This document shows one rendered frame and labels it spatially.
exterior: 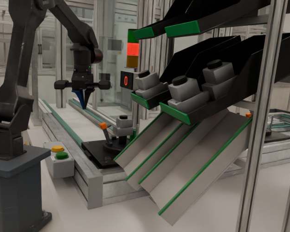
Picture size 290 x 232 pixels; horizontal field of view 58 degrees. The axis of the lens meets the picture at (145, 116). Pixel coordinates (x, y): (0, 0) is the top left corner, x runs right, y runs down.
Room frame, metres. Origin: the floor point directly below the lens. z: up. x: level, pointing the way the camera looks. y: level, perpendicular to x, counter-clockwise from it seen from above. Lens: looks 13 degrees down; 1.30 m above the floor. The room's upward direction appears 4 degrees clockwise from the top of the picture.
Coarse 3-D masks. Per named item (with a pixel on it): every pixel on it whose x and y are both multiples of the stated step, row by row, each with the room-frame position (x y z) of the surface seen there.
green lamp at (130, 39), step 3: (129, 30) 1.13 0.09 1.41; (132, 30) 1.12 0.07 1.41; (129, 33) 1.12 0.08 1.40; (132, 33) 1.12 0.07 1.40; (129, 36) 1.12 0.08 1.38; (132, 36) 1.12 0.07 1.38; (129, 39) 1.12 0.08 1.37; (132, 39) 1.12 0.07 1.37; (135, 39) 1.12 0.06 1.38; (129, 42) 1.12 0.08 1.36; (132, 42) 1.12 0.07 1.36; (135, 42) 1.12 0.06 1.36; (138, 42) 1.13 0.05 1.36
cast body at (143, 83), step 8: (144, 72) 0.64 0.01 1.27; (152, 72) 0.66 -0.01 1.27; (136, 80) 0.66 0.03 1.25; (144, 80) 0.63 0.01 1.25; (152, 80) 0.64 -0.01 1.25; (144, 88) 0.63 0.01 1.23; (152, 88) 0.64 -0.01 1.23; (160, 88) 0.65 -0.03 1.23; (168, 88) 0.68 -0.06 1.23; (144, 96) 0.63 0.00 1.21; (152, 96) 0.64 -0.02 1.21
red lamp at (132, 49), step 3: (129, 45) 1.12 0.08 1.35; (132, 45) 1.12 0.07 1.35; (135, 45) 1.12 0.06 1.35; (138, 45) 1.13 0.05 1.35; (129, 48) 1.12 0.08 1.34; (132, 48) 1.12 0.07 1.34; (135, 48) 1.12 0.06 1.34; (138, 48) 1.13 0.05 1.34; (129, 51) 1.12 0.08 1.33; (132, 51) 1.12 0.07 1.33; (135, 51) 1.12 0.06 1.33; (138, 51) 1.14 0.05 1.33; (129, 54) 1.12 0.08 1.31; (132, 54) 1.12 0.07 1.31; (135, 54) 1.12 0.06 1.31; (138, 54) 1.14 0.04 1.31
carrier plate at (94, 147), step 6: (84, 144) 0.94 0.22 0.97; (90, 144) 0.95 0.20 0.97; (96, 144) 0.95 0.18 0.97; (102, 144) 0.95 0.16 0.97; (84, 150) 0.93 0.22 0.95; (90, 150) 0.88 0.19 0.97; (96, 150) 0.89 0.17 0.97; (102, 150) 0.89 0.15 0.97; (96, 156) 0.83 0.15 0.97; (102, 156) 0.83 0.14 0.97; (108, 156) 0.84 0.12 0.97; (114, 156) 0.84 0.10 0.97; (96, 162) 0.81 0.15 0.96; (102, 162) 0.78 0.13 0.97; (108, 162) 0.78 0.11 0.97; (114, 162) 0.78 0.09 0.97; (102, 168) 0.76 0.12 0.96
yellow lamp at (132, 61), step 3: (129, 57) 1.12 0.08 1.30; (132, 57) 1.12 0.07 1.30; (135, 57) 1.12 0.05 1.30; (129, 60) 1.12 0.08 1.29; (132, 60) 1.12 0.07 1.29; (135, 60) 1.12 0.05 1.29; (129, 63) 1.12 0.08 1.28; (132, 63) 1.12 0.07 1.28; (135, 63) 1.12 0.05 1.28; (126, 66) 1.14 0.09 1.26; (129, 66) 1.12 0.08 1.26; (132, 66) 1.12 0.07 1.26; (135, 66) 1.12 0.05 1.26
